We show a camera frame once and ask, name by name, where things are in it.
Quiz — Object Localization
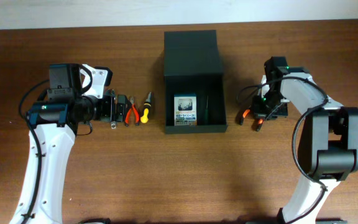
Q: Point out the small red-handled pliers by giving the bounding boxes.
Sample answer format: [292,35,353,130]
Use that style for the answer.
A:
[124,96,140,127]

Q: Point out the orange black needle-nose pliers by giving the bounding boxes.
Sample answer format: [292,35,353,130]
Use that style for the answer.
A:
[239,109,264,132]

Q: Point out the yellow black screwdriver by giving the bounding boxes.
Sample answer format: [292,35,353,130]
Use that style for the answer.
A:
[140,92,152,124]

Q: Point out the green handled screwdriver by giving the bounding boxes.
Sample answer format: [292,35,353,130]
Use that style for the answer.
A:
[204,95,209,125]

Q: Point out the blue precision screwdriver set box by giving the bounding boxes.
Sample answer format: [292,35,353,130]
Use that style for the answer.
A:
[173,93,197,126]

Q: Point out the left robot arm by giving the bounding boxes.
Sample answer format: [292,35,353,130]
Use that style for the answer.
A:
[11,63,117,223]

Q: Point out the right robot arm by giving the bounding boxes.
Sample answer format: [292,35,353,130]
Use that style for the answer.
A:
[250,57,358,223]

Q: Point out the silver adjustable wrench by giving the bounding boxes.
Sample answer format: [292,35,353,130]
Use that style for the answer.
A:
[108,88,117,129]

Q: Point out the black open cardboard box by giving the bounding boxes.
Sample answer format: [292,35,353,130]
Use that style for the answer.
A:
[163,30,227,134]

